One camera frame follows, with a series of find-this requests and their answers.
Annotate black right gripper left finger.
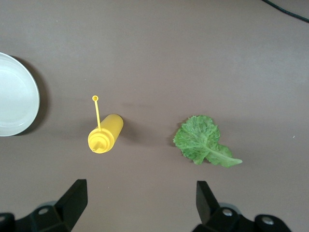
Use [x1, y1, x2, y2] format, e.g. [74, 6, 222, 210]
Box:
[0, 179, 88, 232]

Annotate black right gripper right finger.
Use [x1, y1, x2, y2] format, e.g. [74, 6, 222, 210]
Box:
[192, 180, 294, 232]

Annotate green lettuce leaf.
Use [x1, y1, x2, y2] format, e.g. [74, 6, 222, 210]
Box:
[173, 115, 243, 169]

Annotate yellow squeeze bottle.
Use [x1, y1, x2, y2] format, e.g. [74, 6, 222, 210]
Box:
[87, 95, 124, 154]

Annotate white plate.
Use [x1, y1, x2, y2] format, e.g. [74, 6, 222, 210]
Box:
[0, 52, 41, 137]

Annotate black looped table cable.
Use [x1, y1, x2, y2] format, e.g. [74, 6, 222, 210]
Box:
[262, 0, 309, 24]

